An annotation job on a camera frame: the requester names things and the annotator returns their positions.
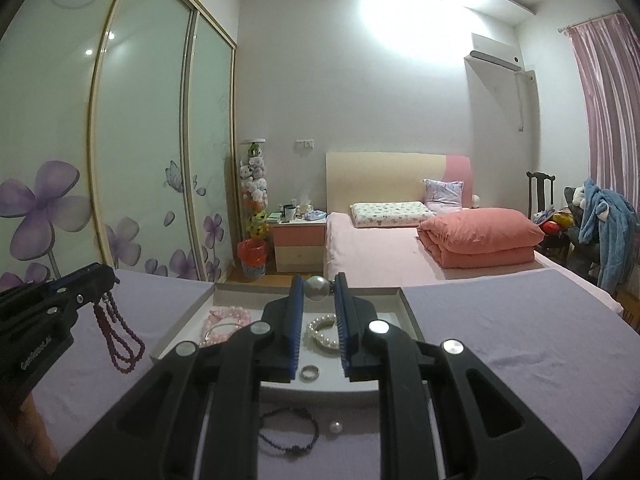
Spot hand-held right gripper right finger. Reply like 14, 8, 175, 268
334, 272, 583, 480

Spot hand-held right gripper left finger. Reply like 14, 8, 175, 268
52, 274, 306, 480

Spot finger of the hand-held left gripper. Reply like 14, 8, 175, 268
47, 262, 113, 293
50, 275, 121, 317

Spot white pearl bracelet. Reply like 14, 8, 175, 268
306, 312, 343, 358

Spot dark red bead bracelet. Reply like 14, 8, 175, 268
92, 294, 147, 375

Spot grey cardboard box tray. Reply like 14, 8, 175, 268
149, 282, 427, 408

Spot pink pearl bracelet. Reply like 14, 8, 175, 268
207, 306, 252, 328

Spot person's left hand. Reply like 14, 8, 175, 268
10, 392, 62, 480

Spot red trash bin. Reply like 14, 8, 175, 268
237, 239, 268, 281

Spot pink nightstand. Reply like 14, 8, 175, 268
270, 217, 328, 275

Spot pink bed with headboard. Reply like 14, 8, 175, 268
324, 151, 626, 317

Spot printed white pillow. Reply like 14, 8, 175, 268
349, 201, 437, 229

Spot flower print sliding wardrobe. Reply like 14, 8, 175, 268
0, 0, 238, 286

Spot plush toy tower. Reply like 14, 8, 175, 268
237, 137, 271, 241

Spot folded pink quilt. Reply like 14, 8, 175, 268
416, 208, 546, 269

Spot purple pillow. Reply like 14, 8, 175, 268
422, 178, 465, 211

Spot colourful balls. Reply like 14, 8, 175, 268
532, 210, 576, 236

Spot dark wooden chair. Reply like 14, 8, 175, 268
525, 171, 571, 261

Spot blue fleece robe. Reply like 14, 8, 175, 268
577, 178, 632, 293

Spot white air conditioner pipe cover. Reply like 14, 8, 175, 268
515, 70, 539, 134

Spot white air conditioner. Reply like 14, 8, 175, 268
467, 33, 523, 72

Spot pink curtain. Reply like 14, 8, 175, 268
567, 12, 640, 201

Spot curtain rod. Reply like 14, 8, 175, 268
557, 10, 626, 34

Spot black bead bracelet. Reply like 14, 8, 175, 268
259, 406, 320, 461

